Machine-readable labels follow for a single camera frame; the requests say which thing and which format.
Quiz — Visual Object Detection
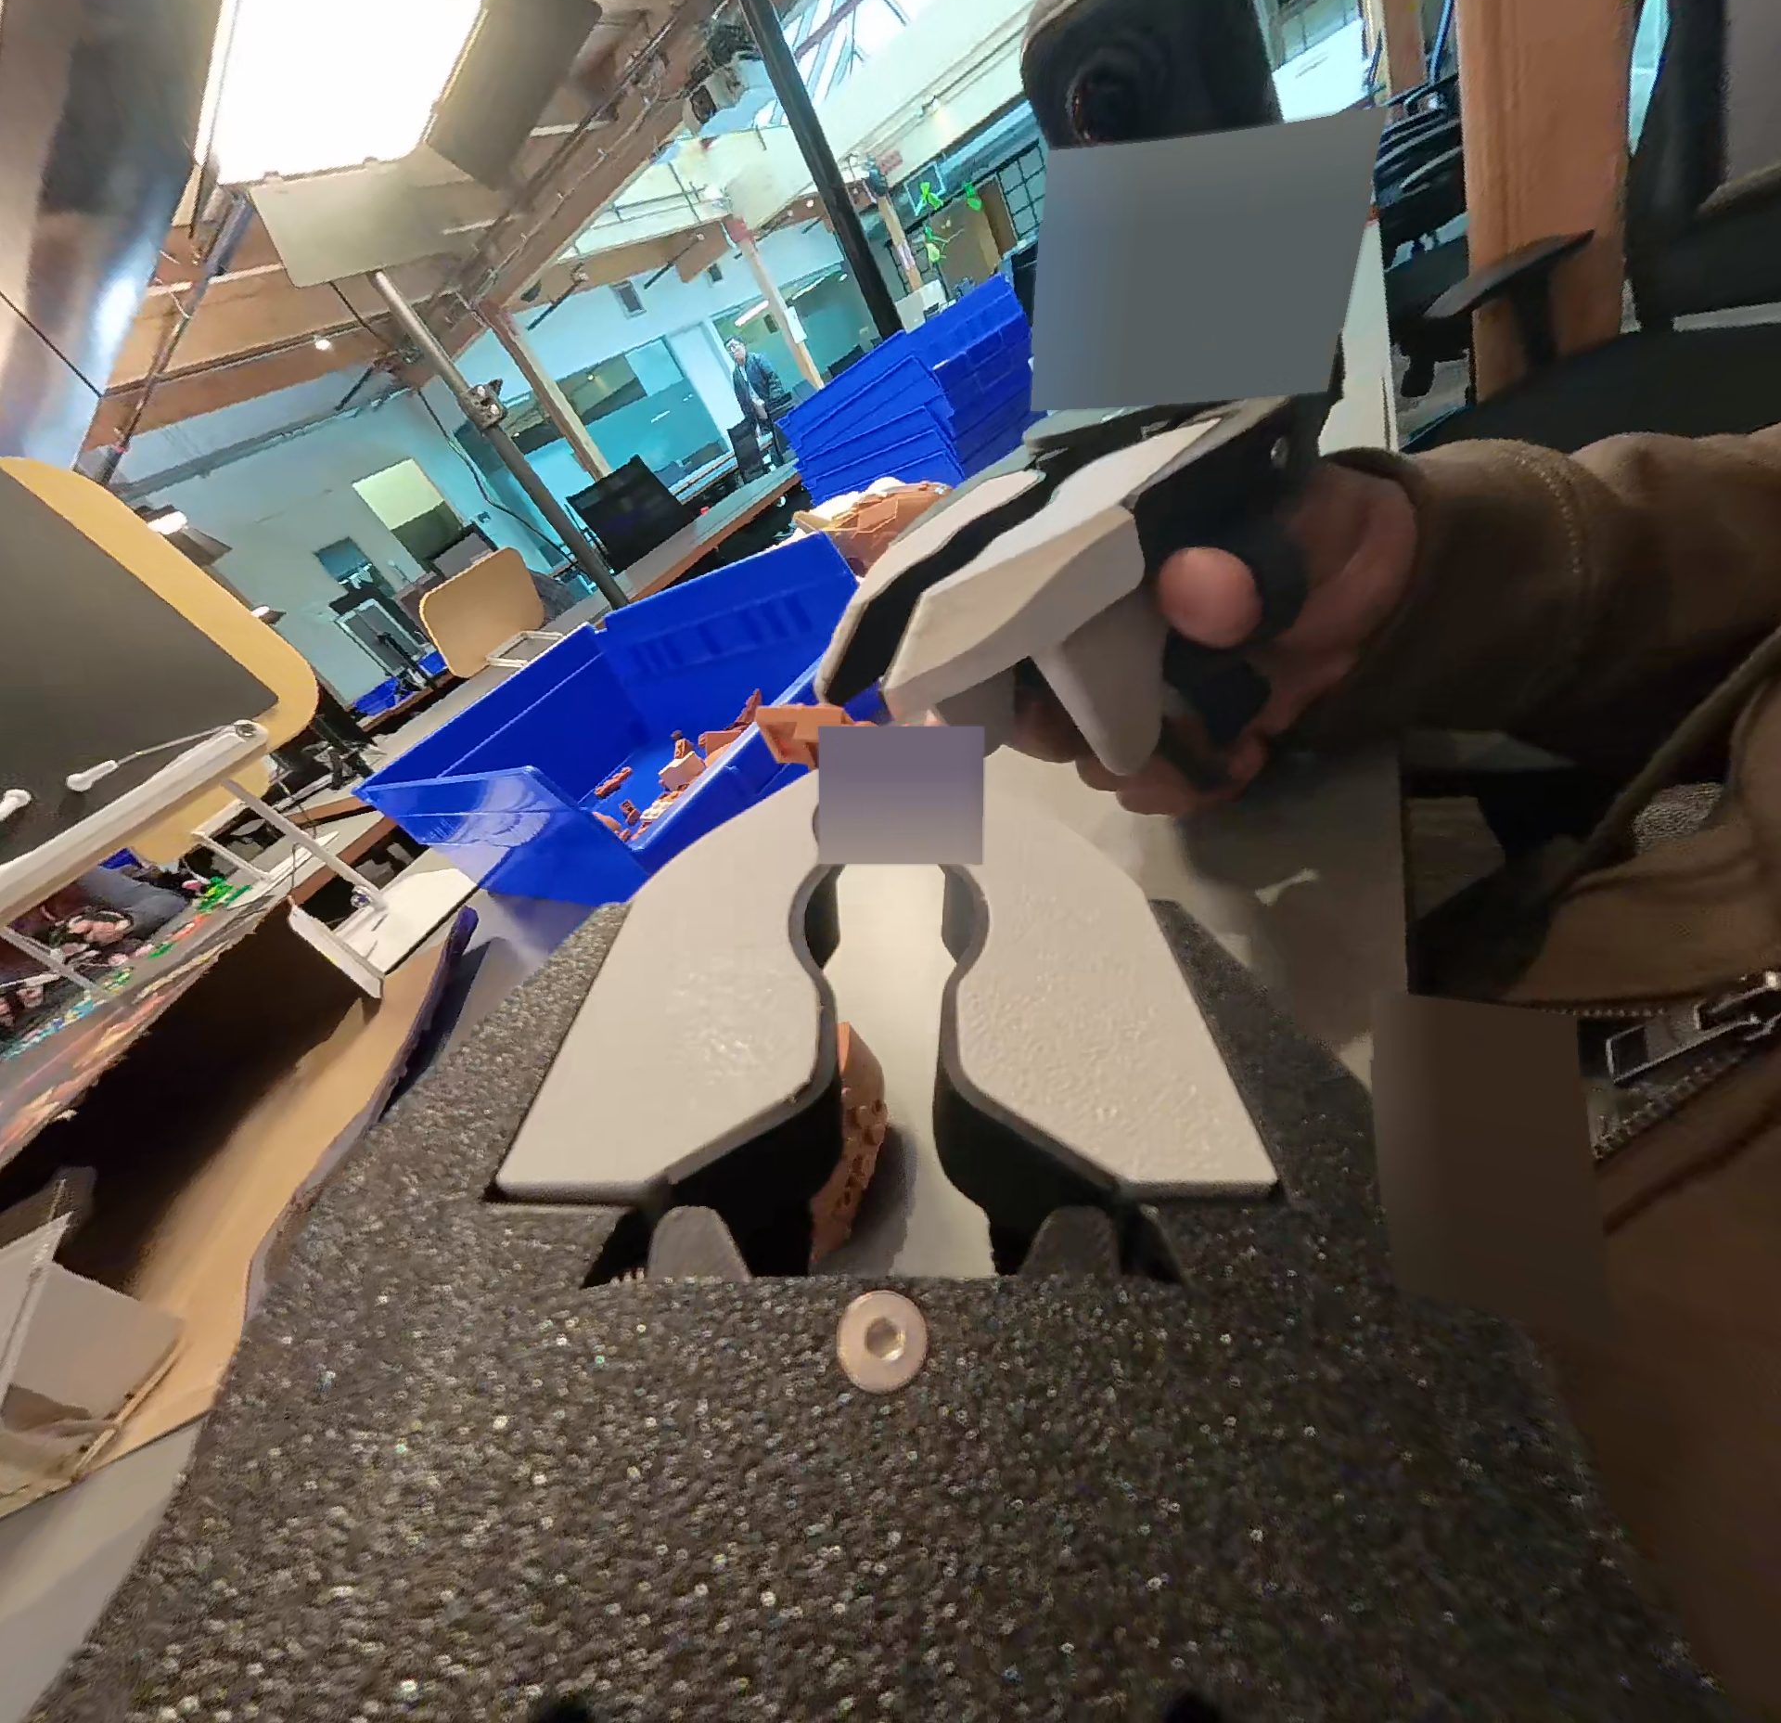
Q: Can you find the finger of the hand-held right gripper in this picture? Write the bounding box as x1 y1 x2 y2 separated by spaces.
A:
885 423 1231 779
822 465 1053 713

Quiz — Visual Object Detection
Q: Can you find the small brown toy brick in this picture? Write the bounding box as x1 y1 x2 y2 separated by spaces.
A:
756 697 853 770

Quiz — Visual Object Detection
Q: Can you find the printed cardboard box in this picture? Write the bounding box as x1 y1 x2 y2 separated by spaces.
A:
0 870 465 1522

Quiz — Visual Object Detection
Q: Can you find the person's right forearm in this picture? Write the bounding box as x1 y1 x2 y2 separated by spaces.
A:
1364 423 1781 1008

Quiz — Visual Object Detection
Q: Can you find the brown toy brick assembly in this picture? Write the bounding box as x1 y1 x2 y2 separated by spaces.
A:
805 1021 896 1269

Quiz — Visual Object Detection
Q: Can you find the brown toy figure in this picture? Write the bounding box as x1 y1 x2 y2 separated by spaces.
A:
801 483 955 574

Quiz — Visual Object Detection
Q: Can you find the pile of brown toy bricks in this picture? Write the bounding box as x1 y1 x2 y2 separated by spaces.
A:
590 690 838 839

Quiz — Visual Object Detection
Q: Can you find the black monitor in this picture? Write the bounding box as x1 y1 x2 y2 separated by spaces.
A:
567 456 703 574

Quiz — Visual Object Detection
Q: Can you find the black office chair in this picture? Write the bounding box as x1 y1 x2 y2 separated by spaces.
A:
1387 0 1781 450

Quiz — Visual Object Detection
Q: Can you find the ceiling light panel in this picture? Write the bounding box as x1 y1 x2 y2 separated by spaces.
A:
207 0 538 186

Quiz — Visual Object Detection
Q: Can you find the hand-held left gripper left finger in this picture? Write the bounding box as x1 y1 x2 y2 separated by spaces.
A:
494 839 853 1286

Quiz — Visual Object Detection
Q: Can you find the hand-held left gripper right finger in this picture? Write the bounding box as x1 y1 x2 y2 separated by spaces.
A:
931 839 1286 1286

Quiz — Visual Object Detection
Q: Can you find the black pole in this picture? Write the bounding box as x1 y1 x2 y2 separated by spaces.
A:
712 0 912 338

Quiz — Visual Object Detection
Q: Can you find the blue plastic bin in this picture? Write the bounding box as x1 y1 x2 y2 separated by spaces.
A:
354 530 871 908

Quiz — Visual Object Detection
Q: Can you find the black chair with wooden rim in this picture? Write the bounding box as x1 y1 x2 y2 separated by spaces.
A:
0 456 329 867

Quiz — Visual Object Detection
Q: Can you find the stack of blue bins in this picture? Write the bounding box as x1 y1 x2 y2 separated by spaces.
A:
779 275 1040 516

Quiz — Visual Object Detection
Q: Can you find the grey light reflector panel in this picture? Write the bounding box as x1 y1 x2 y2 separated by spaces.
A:
246 0 577 298

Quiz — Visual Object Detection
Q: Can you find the white metal stand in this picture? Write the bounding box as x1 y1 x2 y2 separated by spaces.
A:
0 716 412 1008

